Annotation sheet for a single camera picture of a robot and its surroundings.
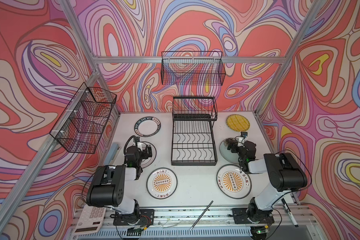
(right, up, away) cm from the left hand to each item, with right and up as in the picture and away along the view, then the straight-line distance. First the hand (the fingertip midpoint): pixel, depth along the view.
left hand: (144, 144), depth 94 cm
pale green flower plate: (+55, -8, -3) cm, 55 cm away
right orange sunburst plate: (+53, -21, -10) cm, 58 cm away
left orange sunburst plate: (+13, -21, -10) cm, 26 cm away
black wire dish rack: (+32, +1, +5) cm, 32 cm away
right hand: (+60, +1, +3) cm, 60 cm away
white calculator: (-21, -34, -22) cm, 46 cm away
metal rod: (+34, -34, -19) cm, 52 cm away
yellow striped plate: (+67, +14, +18) cm, 71 cm away
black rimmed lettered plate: (-2, +11, +18) cm, 22 cm away
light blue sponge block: (-19, -5, -3) cm, 20 cm away
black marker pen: (+78, -30, -18) cm, 85 cm away
